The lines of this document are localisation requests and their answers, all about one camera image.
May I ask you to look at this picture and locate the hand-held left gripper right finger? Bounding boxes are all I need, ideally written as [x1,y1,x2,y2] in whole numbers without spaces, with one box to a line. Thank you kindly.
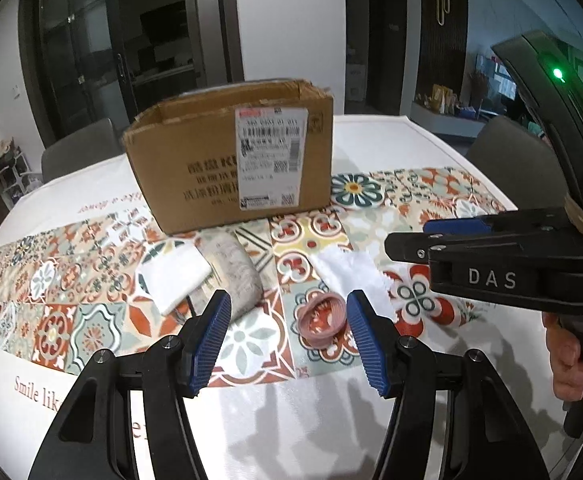
[346,290,552,480]

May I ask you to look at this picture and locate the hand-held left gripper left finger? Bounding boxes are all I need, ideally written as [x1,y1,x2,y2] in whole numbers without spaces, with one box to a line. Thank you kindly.
[26,290,232,480]

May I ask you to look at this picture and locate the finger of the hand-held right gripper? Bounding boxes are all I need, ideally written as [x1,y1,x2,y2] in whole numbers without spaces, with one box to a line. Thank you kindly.
[424,207,572,234]
[384,222,583,263]

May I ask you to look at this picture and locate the white tissue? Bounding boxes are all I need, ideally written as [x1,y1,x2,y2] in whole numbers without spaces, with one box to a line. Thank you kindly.
[316,250,397,321]

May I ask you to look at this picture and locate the pink tape roll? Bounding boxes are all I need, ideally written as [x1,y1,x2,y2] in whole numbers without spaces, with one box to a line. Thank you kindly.
[297,296,347,348]

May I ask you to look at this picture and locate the brown cardboard box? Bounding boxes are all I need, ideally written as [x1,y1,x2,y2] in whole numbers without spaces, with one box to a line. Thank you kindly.
[122,77,335,236]

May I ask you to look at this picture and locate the person's right hand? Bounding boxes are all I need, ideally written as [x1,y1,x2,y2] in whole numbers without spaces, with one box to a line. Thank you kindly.
[544,312,583,403]

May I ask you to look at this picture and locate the white folded cloth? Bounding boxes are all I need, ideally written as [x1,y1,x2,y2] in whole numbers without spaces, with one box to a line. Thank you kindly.
[136,245,212,317]

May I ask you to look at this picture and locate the grey patterned pouch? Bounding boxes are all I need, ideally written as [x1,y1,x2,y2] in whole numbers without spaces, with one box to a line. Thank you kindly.
[192,232,262,321]

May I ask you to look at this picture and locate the grey dining chair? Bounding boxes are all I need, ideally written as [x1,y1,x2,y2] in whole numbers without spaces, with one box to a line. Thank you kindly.
[42,119,122,183]
[466,115,567,211]

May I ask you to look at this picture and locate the white sideboard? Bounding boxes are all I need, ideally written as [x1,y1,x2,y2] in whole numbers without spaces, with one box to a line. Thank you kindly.
[411,100,492,136]

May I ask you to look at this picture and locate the brown paper bags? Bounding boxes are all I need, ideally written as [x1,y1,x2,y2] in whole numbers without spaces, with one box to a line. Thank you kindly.
[431,85,455,113]

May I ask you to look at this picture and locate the dark wooden door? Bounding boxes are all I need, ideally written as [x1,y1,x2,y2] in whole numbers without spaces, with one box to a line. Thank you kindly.
[369,0,422,116]

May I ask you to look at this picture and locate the white shoe rack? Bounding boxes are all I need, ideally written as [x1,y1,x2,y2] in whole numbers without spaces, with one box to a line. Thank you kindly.
[0,140,37,201]

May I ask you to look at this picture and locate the sliding glass door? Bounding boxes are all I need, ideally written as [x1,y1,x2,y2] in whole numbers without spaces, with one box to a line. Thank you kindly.
[19,0,245,146]

